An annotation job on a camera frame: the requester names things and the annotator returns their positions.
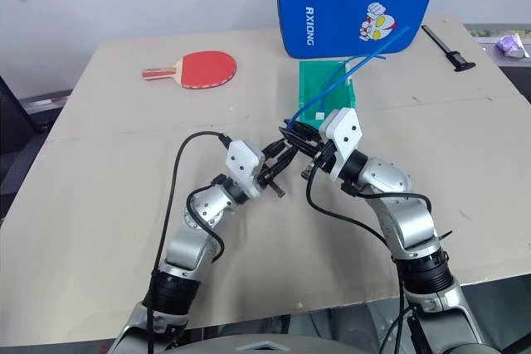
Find purple crumpled bag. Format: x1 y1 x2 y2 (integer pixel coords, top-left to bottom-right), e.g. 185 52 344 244
496 32 531 60

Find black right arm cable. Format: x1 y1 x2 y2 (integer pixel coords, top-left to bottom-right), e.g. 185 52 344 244
305 158 421 354

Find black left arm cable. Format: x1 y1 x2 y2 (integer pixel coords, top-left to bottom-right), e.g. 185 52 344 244
146 131 231 354

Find black caliper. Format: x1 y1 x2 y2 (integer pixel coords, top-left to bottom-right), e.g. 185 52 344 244
421 24 477 74

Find dark side table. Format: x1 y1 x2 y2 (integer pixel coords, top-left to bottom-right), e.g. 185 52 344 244
463 23 531 107

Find green plastic bin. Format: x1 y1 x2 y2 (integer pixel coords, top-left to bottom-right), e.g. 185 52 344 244
295 60 358 132

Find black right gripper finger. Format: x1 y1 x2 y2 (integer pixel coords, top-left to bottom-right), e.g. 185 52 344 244
277 127 324 159
284 119 322 143

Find grey robot torso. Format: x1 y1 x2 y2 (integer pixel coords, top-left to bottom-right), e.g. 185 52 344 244
178 327 381 354

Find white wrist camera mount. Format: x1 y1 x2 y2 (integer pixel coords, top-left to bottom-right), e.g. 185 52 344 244
225 139 266 199
318 107 365 183

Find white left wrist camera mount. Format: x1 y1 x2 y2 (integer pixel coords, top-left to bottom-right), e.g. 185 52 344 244
225 139 266 199

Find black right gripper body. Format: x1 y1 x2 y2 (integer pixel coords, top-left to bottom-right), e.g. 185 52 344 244
300 139 339 177

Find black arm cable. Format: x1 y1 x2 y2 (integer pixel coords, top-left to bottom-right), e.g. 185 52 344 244
305 158 421 354
146 131 231 354

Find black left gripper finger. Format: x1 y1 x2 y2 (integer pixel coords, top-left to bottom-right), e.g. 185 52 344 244
264 137 294 158
264 148 300 180

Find blue cable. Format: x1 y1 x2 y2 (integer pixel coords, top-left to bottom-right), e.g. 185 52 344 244
286 25 411 133

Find red table tennis paddle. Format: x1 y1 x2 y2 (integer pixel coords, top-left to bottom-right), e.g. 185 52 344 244
140 50 238 91

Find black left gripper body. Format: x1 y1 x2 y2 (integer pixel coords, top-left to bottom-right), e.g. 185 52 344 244
255 143 286 200

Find blue zippered case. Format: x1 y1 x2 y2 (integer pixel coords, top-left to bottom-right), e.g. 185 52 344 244
276 0 434 61

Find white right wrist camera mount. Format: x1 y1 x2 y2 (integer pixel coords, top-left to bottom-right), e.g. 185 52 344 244
318 107 365 183

